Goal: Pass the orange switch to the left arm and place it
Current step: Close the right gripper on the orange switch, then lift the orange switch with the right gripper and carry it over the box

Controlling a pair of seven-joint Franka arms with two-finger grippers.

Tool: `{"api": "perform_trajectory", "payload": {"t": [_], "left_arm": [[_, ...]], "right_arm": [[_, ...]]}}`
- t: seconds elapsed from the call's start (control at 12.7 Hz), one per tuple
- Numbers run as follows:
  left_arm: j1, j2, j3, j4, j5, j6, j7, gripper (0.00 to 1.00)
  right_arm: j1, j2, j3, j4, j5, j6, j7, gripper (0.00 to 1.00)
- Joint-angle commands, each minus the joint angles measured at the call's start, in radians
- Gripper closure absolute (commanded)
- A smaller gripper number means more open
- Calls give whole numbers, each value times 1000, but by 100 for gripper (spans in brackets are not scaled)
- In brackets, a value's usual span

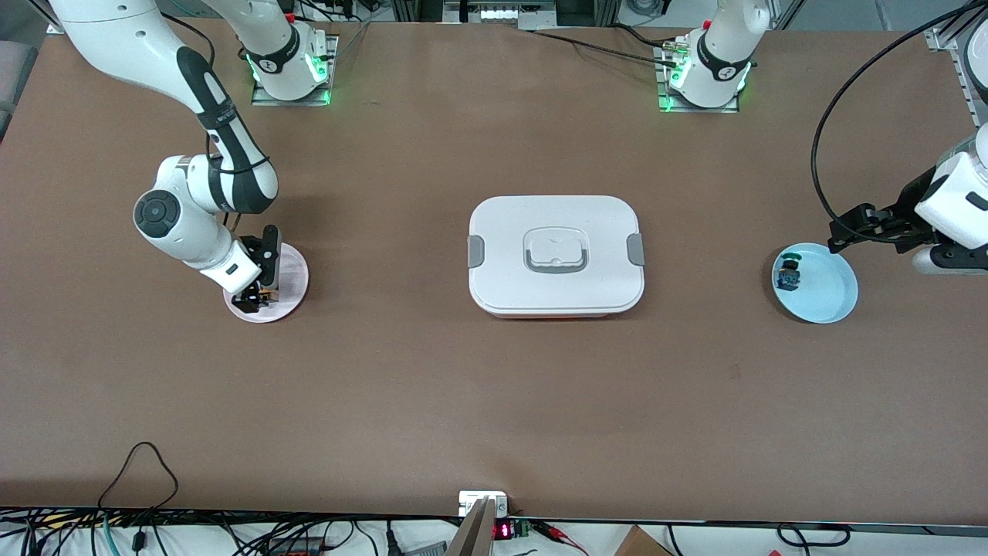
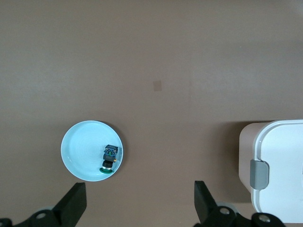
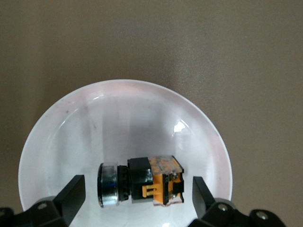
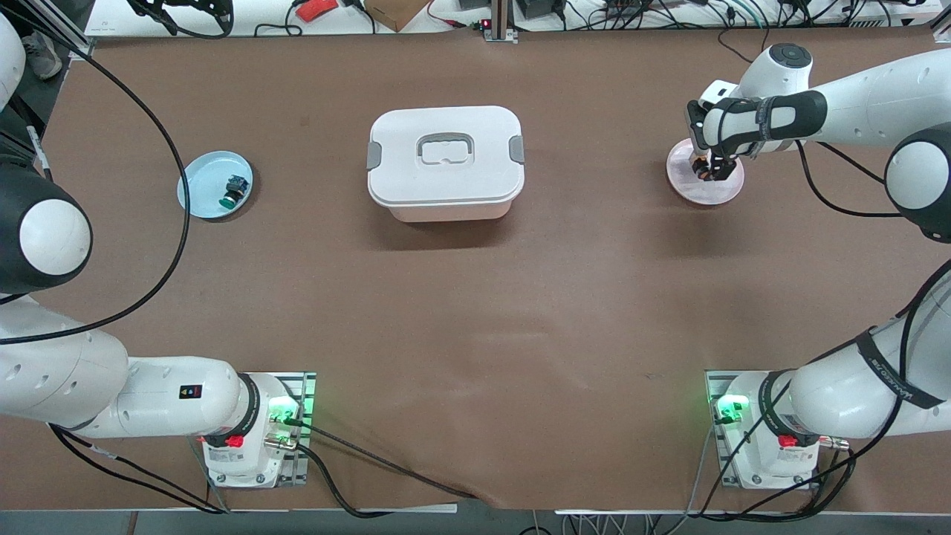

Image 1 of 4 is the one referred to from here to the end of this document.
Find red clip wires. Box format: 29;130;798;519
533;521;587;555

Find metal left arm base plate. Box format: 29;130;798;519
658;42;742;114

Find light blue round plate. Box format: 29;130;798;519
772;242;859;324

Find brown cardboard box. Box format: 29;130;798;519
614;525;674;556

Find black cable bundle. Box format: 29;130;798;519
0;506;464;556

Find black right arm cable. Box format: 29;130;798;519
158;12;272;232

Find grey equipment rack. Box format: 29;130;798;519
390;0;618;28

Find aluminium frame bracket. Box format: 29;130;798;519
926;0;988;128

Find thin black looped cable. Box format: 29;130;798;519
96;442;180;510

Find pink round plate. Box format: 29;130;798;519
224;242;310;324

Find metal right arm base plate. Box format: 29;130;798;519
251;35;340;107

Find grey camera post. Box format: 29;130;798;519
446;497;496;556

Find black cable loop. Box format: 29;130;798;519
776;524;850;548

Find black cable on table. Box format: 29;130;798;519
525;27;680;63

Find white lunch box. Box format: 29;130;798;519
467;195;645;319

